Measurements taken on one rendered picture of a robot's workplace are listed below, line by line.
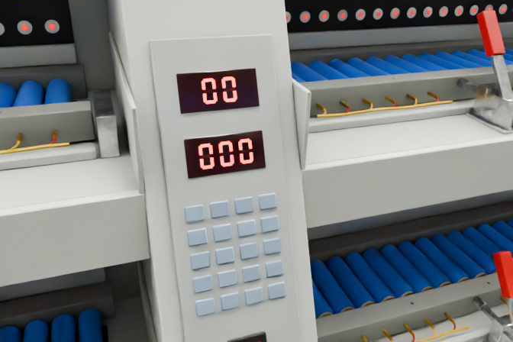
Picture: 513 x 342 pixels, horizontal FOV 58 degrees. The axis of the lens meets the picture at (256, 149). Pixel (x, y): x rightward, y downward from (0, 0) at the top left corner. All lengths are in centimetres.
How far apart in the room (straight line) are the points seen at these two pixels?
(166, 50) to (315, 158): 12
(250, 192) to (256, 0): 11
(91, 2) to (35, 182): 23
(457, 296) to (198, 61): 31
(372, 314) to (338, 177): 15
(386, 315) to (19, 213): 29
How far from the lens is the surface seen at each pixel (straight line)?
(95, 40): 47
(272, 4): 29
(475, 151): 36
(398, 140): 34
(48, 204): 27
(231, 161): 27
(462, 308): 47
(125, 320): 44
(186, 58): 26
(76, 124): 33
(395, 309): 43
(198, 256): 27
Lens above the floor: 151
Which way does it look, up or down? 4 degrees down
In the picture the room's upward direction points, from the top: 6 degrees counter-clockwise
